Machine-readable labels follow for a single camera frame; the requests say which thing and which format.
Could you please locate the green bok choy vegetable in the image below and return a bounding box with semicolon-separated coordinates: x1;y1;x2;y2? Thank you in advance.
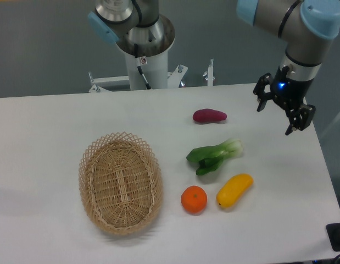
186;139;243;176

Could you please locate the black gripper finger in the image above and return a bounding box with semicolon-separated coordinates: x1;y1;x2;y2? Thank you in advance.
253;73;274;112
285;103;316;135

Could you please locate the black cable on pedestal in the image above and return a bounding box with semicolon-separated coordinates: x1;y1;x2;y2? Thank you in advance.
133;43;152;90

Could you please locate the black device at table corner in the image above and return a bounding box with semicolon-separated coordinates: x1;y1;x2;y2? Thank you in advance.
326;223;340;252

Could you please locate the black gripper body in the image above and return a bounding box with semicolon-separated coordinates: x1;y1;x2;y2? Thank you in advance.
271;68;313;111

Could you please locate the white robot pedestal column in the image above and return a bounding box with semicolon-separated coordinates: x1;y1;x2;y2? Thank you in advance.
124;51;168;85

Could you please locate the purple sweet potato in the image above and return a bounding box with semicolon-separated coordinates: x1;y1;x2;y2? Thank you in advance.
192;108;227;124

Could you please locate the woven wicker basket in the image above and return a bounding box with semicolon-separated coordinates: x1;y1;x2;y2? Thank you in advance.
79;132;163;235

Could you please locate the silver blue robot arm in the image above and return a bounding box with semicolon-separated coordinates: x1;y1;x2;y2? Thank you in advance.
88;1;340;134

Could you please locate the yellow mango fruit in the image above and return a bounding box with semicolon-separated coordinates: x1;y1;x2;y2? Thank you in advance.
216;173;254;208

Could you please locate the orange tangerine fruit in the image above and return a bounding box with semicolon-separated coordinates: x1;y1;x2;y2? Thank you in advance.
181;185;208;215

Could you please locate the white metal base frame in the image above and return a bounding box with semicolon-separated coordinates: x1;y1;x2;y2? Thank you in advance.
87;58;216;93

